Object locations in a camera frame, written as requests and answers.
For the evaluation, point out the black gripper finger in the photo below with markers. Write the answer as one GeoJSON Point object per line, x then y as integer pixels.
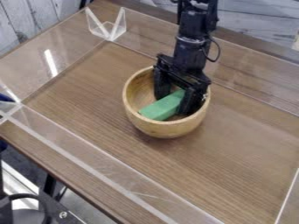
{"type": "Point", "coordinates": [192, 100]}
{"type": "Point", "coordinates": [161, 84]}

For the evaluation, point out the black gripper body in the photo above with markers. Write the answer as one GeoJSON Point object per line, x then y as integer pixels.
{"type": "Point", "coordinates": [185, 64]}

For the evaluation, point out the brown wooden bowl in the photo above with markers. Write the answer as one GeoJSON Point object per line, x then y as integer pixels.
{"type": "Point", "coordinates": [137, 95]}

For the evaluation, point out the green rectangular block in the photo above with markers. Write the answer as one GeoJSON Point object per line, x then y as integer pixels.
{"type": "Point", "coordinates": [162, 108]}

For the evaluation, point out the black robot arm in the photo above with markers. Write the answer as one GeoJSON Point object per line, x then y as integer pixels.
{"type": "Point", "coordinates": [197, 21]}

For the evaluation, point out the clear acrylic tray barrier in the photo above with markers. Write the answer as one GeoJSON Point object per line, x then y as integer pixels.
{"type": "Point", "coordinates": [230, 173]}

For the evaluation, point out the black table leg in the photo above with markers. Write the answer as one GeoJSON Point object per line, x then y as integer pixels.
{"type": "Point", "coordinates": [49, 185]}

